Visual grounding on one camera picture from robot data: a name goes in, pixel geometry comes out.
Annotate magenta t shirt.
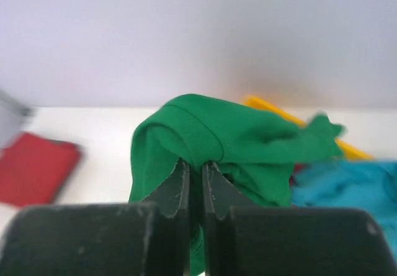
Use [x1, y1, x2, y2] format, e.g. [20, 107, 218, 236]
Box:
[288, 163, 308, 186]

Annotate yellow plastic bin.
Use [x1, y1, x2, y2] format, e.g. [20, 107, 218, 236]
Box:
[243, 95, 375, 160]

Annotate folded red t shirt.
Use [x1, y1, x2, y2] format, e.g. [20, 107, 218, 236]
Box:
[1, 132, 82, 207]

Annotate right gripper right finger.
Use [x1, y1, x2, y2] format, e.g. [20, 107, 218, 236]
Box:
[202, 162, 396, 275]

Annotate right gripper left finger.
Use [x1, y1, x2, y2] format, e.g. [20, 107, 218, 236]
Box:
[1, 159, 190, 275]

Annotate teal t shirt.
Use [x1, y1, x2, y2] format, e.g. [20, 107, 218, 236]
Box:
[291, 160, 396, 255]

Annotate green t shirt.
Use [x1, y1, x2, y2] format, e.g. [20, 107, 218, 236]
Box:
[128, 93, 345, 276]

